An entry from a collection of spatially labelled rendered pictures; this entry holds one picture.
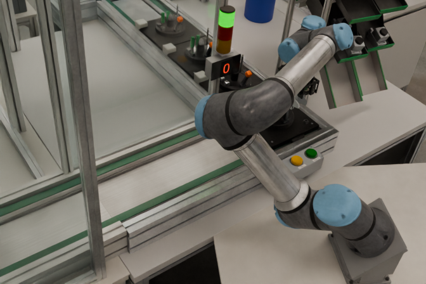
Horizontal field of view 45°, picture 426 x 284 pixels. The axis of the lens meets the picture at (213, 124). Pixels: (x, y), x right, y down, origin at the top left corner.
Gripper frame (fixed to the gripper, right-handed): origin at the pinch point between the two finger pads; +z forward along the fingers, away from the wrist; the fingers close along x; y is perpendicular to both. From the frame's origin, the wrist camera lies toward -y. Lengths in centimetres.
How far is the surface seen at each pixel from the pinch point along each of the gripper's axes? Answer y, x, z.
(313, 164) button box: 18.7, -3.3, 12.5
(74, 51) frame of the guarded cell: 15, -84, -56
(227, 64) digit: -15.4, -18.5, -14.1
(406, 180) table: 37, 29, 22
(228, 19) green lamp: -15.7, -20.1, -31.8
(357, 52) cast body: 2.1, 27.5, -15.0
